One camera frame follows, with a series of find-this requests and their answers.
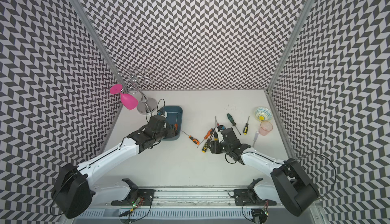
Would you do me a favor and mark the aluminium front rail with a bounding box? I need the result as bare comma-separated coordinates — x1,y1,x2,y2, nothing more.
68,186,321,209

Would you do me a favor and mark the pink plastic wine glass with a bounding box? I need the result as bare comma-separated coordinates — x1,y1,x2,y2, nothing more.
110,84,139,110

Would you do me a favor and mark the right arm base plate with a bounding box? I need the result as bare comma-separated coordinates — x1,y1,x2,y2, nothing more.
230,178,277,206

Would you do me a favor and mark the chrome glass holder stand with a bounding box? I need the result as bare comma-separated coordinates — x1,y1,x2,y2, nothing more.
118,68,157,115

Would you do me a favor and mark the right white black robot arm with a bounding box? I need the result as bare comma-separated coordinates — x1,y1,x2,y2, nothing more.
205,126,320,216

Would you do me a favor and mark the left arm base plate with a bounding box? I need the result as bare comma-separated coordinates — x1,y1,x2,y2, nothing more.
111,178,155,207

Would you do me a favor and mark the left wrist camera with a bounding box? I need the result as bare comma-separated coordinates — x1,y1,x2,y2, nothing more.
157,110,168,118

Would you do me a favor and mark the pink translucent cup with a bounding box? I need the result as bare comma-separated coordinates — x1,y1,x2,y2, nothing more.
259,121,273,136

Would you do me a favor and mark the black yellow-tip screwdriver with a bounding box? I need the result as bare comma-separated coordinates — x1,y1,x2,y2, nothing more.
213,128,218,141

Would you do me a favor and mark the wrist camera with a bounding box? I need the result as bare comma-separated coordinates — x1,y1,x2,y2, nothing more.
157,110,168,118
214,125,225,141

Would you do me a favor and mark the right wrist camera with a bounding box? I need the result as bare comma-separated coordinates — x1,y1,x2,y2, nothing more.
214,125,225,141

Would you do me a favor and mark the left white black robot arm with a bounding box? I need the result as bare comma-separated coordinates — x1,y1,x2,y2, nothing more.
51,115,178,219

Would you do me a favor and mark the long orange black screwdriver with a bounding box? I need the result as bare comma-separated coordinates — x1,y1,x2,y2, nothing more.
174,114,178,135

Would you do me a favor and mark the teal plastic storage box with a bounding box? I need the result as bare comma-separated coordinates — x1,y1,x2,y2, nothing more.
157,106,183,141

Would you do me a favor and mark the green handled screwdriver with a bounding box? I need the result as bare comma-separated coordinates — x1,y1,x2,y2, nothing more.
227,113,241,135

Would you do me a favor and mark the orange handled thin screwdriver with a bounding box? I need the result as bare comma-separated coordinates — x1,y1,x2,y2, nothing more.
198,128,214,147

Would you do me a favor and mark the small yellow black screwdriver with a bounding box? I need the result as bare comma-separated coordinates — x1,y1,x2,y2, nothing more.
243,117,250,135

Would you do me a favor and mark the small orange black screwdriver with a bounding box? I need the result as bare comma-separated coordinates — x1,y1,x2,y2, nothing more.
182,131,200,145

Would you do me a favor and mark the patterned ceramic bowl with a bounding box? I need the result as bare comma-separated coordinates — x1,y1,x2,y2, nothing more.
255,107,273,121

